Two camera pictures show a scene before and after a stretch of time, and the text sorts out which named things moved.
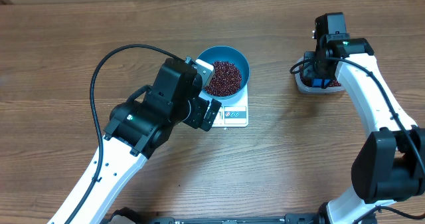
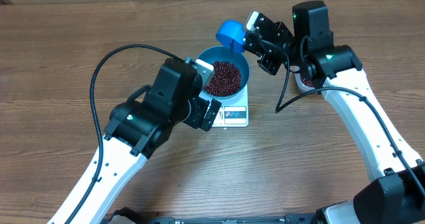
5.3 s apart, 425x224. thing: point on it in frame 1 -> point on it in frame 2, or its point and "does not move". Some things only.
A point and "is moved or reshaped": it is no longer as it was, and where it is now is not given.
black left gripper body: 190,113 does not move
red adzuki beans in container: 308,82 does not move
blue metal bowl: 230,75 does not move
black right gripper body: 321,70 -> 285,43
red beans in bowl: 225,80 does not move
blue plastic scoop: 320,83 is moved or reshaped
